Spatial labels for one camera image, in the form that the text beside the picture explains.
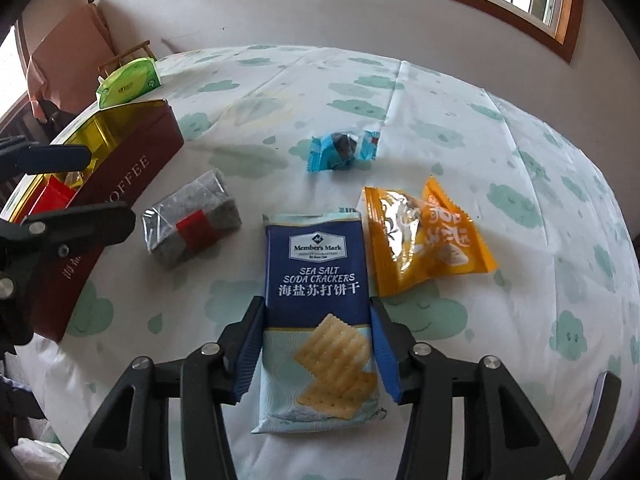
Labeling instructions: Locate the red snack packet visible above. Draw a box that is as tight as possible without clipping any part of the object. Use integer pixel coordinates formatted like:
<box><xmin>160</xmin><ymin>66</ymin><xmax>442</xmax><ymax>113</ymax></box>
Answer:
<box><xmin>20</xmin><ymin>174</ymin><xmax>76</xmax><ymax>219</ymax></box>

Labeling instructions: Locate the dark seaweed snack block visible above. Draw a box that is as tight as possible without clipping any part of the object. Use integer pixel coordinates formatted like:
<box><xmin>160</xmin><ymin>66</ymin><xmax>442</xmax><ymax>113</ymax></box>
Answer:
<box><xmin>141</xmin><ymin>168</ymin><xmax>242</xmax><ymax>269</ymax></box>

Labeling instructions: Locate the blue soda cracker pack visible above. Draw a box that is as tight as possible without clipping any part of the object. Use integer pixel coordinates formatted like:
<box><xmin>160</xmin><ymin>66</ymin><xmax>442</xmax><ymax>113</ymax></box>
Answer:
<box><xmin>255</xmin><ymin>209</ymin><xmax>385</xmax><ymax>434</ymax></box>

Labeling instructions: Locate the orange snack packet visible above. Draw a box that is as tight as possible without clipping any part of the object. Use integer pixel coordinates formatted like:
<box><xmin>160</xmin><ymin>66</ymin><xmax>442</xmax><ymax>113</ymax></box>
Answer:
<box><xmin>362</xmin><ymin>177</ymin><xmax>498</xmax><ymax>297</ymax></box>

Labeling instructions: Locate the dark wooden bench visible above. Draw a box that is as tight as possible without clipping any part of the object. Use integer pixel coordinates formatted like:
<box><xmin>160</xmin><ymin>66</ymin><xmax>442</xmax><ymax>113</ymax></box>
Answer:
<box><xmin>1</xmin><ymin>93</ymin><xmax>48</xmax><ymax>148</ymax></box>

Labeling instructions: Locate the blue smartphone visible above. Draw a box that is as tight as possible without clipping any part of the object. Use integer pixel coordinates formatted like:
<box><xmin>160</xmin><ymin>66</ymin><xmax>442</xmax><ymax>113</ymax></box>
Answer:
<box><xmin>570</xmin><ymin>370</ymin><xmax>622</xmax><ymax>480</ymax></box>

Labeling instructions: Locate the pink cloth covered furniture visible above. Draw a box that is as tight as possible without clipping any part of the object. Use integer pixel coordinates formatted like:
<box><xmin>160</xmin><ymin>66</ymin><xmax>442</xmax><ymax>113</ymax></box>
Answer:
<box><xmin>26</xmin><ymin>3</ymin><xmax>115</xmax><ymax>122</ymax></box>

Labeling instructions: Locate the gold toffee tin box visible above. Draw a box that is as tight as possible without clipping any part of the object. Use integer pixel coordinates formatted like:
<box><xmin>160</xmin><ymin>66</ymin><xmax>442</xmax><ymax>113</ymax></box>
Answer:
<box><xmin>1</xmin><ymin>100</ymin><xmax>184</xmax><ymax>341</ymax></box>

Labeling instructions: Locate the green tissue pack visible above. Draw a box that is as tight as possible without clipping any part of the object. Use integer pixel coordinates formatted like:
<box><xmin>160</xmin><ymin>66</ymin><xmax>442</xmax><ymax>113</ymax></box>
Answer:
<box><xmin>96</xmin><ymin>58</ymin><xmax>162</xmax><ymax>110</ymax></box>

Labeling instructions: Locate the wooden chair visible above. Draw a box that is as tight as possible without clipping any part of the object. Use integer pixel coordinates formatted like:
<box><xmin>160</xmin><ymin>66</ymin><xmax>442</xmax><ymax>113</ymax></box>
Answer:
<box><xmin>98</xmin><ymin>40</ymin><xmax>156</xmax><ymax>78</ymax></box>

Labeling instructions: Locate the cloud print tablecloth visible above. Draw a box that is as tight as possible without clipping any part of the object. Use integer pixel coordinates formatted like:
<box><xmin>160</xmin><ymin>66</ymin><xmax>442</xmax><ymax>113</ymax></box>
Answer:
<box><xmin>18</xmin><ymin>44</ymin><xmax>639</xmax><ymax>479</ymax></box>

